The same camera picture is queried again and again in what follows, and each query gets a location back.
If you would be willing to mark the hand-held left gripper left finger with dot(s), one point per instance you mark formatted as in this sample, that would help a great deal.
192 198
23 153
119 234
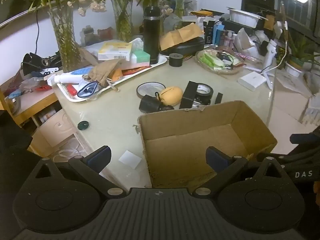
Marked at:
101 156

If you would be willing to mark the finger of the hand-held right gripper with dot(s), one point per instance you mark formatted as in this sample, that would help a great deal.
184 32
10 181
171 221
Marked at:
305 138
302 171

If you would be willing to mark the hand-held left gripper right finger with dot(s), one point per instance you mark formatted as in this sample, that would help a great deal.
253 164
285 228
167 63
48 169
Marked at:
216 158

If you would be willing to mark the brown cardboard box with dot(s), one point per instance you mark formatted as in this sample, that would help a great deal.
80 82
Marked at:
200 140

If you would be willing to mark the black electrical tape roll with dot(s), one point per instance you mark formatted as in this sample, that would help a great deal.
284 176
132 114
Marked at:
210 93

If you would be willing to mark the yellow egg-shaped case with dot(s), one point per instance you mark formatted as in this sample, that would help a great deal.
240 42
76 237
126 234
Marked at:
171 95

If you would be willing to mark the white paper slip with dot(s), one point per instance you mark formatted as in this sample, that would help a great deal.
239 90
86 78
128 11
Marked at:
130 159

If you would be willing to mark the green bottle cap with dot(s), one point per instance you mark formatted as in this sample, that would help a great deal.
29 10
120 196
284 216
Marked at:
83 125

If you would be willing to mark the small black stick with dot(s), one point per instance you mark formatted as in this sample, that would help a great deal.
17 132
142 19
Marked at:
218 98

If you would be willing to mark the blue plastic loop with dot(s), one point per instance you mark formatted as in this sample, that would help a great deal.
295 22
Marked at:
87 89

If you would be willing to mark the black rectangular box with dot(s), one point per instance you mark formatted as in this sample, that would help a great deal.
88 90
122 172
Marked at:
188 93

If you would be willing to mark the red plastic item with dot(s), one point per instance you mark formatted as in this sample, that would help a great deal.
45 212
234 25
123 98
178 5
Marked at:
71 90

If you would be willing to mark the potted green plant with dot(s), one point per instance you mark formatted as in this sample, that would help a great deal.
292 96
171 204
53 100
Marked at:
297 60

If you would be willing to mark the white rectangular power brick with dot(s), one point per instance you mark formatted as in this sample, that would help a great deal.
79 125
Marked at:
251 80

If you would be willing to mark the orange packet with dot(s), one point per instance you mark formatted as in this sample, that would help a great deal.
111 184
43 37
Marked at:
117 75

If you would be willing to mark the brown cloth pouch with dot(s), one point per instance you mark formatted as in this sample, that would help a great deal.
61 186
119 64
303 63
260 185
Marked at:
102 71

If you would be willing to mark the white and blue tube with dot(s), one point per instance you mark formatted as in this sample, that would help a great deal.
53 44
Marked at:
67 78

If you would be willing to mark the white gimbal stand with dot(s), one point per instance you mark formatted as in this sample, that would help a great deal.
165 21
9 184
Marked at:
269 55

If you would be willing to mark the wooden side cabinet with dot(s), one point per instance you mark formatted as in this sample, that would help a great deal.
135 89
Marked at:
30 100

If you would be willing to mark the dark cloth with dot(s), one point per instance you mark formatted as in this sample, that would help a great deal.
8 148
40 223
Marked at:
12 132

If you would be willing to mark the glass bowl with packets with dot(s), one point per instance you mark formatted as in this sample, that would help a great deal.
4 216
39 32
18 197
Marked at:
237 68

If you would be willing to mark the green wipes packet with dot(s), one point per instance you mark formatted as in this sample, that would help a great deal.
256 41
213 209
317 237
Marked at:
208 60

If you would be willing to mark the pink beaded strip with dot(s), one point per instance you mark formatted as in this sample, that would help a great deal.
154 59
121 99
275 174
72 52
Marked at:
245 56

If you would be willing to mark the small black printed box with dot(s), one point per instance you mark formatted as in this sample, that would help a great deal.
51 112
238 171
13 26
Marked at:
223 56

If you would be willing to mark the green tissue pack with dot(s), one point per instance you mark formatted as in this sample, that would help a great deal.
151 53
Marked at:
140 57

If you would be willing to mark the short black cylinder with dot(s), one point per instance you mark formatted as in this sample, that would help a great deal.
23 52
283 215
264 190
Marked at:
176 60

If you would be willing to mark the yellow medicine box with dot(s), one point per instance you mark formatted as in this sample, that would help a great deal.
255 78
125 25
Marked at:
113 50

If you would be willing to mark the white plastic tray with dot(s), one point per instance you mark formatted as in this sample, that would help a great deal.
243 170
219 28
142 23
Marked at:
157 62

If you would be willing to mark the white plastic bag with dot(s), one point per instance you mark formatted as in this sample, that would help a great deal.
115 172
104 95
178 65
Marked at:
245 40

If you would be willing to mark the black hard case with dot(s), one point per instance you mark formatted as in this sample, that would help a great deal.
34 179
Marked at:
185 47

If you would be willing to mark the tall glass vase with stems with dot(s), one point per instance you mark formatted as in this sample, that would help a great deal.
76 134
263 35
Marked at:
123 22
65 42

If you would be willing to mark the pink liquid bottle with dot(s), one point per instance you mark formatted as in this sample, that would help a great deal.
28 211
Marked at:
228 40

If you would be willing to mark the blue carton box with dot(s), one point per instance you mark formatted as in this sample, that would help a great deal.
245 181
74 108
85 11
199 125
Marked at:
220 35

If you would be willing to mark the black carton box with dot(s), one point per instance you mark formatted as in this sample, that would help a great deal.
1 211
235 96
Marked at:
209 32

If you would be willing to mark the black thermos flask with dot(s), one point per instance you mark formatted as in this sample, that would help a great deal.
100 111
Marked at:
151 37

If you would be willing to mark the brown paper envelope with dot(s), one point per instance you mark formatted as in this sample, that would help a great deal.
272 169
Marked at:
180 35

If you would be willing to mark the white food container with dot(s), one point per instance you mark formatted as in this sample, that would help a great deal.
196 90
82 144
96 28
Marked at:
243 17

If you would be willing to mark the white carton box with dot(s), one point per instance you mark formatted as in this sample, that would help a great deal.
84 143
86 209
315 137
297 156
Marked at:
201 22

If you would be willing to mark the glass flask with dried flowers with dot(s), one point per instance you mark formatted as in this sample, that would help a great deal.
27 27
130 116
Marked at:
170 20

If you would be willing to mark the narrow glass vase with bamboo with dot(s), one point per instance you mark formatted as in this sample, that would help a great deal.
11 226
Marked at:
180 5

